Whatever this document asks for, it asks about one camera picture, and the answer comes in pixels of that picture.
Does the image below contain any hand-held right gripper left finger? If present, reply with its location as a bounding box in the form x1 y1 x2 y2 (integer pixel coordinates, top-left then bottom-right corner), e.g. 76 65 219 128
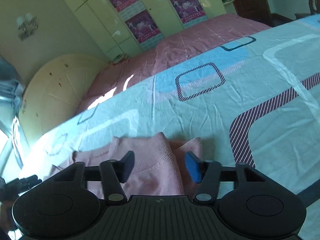
54 151 136 204

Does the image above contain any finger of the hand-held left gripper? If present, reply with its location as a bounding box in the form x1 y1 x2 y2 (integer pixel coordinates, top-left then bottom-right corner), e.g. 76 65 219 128
17 175 42 190

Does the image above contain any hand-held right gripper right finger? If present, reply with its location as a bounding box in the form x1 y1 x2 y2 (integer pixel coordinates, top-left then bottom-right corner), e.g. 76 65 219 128
185 151 265 204

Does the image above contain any pink sweater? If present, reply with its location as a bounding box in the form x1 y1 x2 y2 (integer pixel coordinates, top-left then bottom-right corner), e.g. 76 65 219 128
72 132 203 198

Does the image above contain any window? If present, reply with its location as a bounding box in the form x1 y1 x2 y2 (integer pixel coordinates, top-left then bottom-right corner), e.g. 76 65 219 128
0 127 12 173

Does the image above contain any cream headboard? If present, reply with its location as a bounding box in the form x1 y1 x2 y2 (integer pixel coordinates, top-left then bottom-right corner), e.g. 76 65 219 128
21 53 110 136

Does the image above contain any blue patterned curtain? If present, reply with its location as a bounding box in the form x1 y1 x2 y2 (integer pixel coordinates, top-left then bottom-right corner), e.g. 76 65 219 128
0 56 25 112

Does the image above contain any bed with patterned blue sheet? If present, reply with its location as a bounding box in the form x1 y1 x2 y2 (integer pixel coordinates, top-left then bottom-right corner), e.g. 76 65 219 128
19 14 320 198

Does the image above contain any pink bedsheet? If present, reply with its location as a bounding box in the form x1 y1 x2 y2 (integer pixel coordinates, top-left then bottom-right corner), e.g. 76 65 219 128
75 12 272 116

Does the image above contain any cream wardrobe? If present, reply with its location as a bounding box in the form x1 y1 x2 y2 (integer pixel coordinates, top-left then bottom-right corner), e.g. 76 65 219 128
47 0 233 65

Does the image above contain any dark wooden door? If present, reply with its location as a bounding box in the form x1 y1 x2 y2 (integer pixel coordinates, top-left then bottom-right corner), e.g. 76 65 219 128
223 0 273 28

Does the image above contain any wall lamp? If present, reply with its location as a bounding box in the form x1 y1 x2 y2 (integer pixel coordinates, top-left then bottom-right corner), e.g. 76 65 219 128
16 14 40 41

